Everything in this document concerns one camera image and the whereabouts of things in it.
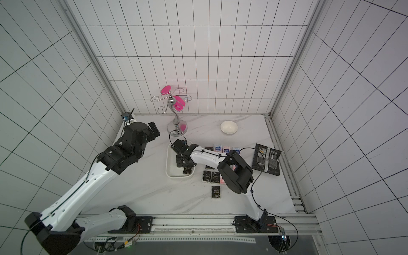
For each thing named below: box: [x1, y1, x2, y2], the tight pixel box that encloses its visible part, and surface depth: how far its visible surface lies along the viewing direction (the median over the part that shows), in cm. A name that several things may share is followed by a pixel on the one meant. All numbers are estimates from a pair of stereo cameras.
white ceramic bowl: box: [219, 120, 238, 135], surface depth 109 cm
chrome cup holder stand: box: [150, 88, 193, 138], surface depth 97 cm
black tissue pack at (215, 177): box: [211, 171, 221, 184], surface depth 88 cm
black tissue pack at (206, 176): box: [201, 170, 212, 183], surface depth 88 cm
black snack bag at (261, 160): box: [251, 143, 271, 173], surface depth 99 cm
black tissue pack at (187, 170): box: [182, 166, 192, 175], surface depth 91 cm
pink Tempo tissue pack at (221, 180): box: [219, 173, 226, 185], surface depth 86 cm
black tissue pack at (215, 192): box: [211, 185, 221, 200], surface depth 83 cm
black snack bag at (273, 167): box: [267, 147, 282, 177], surface depth 93 cm
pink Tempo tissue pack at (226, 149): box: [222, 146, 231, 153], surface depth 100 cm
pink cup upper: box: [160, 85, 172, 96], surface depth 96 cm
